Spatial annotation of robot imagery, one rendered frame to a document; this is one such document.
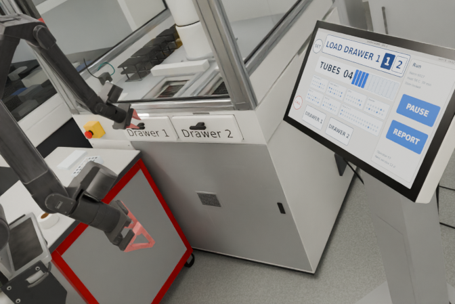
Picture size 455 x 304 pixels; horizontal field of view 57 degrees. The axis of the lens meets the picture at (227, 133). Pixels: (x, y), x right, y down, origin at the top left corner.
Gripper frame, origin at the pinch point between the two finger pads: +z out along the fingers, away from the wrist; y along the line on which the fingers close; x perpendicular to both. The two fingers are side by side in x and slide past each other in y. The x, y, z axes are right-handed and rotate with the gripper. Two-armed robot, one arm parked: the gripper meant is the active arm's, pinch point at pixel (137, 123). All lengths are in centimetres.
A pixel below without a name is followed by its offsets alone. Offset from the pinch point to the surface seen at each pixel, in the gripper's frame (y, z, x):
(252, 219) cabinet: -29, 50, -30
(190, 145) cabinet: -4.4, 16.9, -15.1
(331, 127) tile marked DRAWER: -6, -12, -86
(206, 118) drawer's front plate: 2.8, 4.1, -31.3
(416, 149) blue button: -14, -22, -109
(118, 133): -0.8, 12.1, 24.4
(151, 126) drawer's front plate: 0.9, 6.7, -0.9
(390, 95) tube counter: -1, -20, -102
